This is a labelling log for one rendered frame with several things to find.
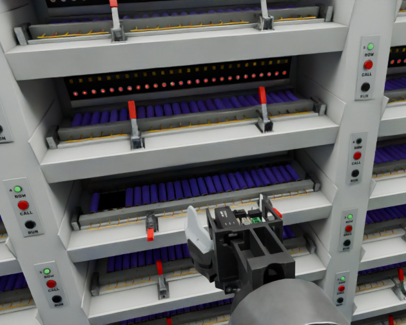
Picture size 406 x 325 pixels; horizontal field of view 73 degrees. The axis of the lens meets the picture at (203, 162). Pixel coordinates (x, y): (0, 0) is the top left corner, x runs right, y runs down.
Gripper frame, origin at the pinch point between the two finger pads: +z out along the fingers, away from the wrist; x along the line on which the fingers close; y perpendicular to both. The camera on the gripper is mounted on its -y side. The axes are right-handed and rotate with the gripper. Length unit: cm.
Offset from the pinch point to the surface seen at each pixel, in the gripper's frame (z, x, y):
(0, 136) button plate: 15.2, 34.9, 14.5
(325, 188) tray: 19.2, -29.9, -7.7
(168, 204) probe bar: 21.5, 8.1, -6.6
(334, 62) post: 19.0, -30.3, 21.1
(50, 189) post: 17.5, 30.4, 2.7
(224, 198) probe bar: 21.0, -5.1, -6.9
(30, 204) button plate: 15.7, 33.9, 0.9
